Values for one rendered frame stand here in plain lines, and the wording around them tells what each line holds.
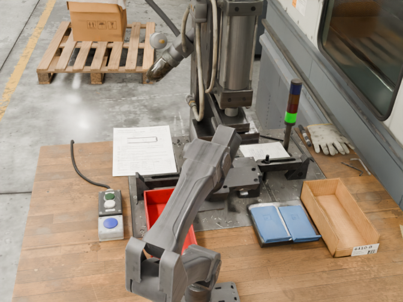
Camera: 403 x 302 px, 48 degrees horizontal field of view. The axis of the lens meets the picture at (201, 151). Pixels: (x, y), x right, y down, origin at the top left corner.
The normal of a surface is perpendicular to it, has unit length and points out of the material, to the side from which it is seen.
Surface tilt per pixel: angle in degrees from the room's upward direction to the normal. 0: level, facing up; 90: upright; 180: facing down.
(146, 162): 1
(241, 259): 0
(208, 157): 20
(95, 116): 0
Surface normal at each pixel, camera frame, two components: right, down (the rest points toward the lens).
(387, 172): -0.99, 0.04
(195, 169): -0.11, -0.60
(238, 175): 0.11, -0.42
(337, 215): 0.04, -0.82
